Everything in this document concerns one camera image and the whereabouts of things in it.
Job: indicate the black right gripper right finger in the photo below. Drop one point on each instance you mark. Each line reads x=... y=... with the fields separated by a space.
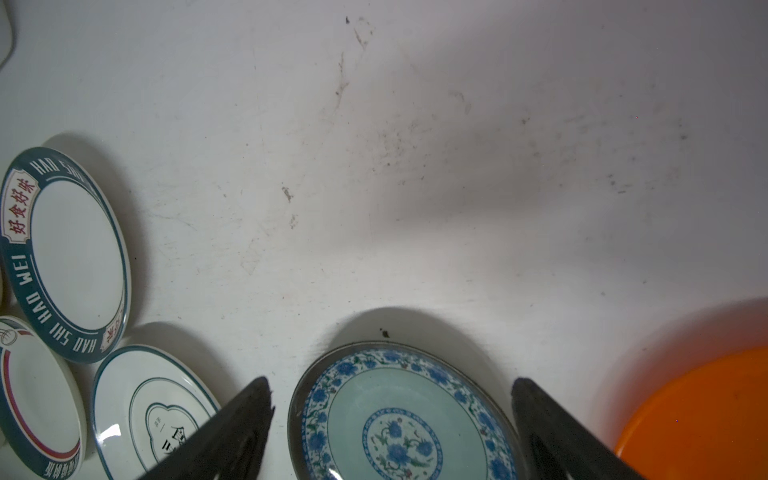
x=554 y=445

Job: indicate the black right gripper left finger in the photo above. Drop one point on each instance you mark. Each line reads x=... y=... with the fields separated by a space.
x=231 y=445

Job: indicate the teal blue floral plate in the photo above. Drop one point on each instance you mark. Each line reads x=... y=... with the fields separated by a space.
x=383 y=410

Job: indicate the white plastic bin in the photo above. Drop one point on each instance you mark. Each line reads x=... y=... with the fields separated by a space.
x=7 y=35

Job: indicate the white plate black outline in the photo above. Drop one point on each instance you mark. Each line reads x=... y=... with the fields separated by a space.
x=145 y=404

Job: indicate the orange plastic plate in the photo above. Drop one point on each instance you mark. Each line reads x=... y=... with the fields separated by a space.
x=710 y=423

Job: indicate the green red rimmed plate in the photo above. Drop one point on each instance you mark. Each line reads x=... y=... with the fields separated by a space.
x=42 y=417

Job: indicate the green rim lettered plate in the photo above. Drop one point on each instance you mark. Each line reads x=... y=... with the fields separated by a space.
x=64 y=255

